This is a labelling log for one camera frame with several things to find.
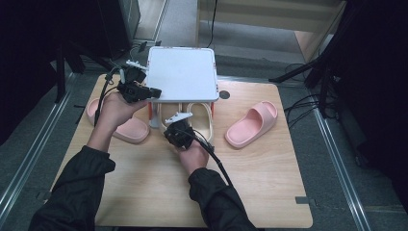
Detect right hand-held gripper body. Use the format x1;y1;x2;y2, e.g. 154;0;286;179
163;112;197;151

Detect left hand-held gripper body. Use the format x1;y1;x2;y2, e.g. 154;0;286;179
116;59;152;105

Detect white shoe rack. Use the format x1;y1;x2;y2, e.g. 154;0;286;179
144;45;221;130

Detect pink slide slipper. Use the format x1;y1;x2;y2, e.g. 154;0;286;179
224;100;279;149
86;97;150;144

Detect person's right hand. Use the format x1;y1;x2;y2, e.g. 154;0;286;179
177;140;210;176

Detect person's left hand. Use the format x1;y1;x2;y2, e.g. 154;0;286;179
95;91;149;140

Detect dark cabinet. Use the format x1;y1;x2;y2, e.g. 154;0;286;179
95;0;142;60

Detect black metal stand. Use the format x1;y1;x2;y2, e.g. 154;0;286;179
52;38;124;104

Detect black tripod stand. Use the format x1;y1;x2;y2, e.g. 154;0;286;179
268;18;345;119

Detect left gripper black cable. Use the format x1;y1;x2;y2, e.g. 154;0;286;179
93;65;124;127

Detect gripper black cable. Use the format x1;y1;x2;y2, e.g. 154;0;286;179
93;65;124;127
179;128;235;188

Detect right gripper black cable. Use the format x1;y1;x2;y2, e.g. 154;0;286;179
179;128;235;188

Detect black hanging cable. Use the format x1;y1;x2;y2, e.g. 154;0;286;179
206;0;219;49

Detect metal floor rail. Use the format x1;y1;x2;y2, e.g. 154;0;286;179
0;72;79;222
311;105;373;231

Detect black floor cables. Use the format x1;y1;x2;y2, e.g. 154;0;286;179
283;62;325;129

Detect wooden board frame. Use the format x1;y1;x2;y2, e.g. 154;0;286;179
195;0;349;64

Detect grey table bracket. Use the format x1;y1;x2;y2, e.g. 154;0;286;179
294;195;318;207

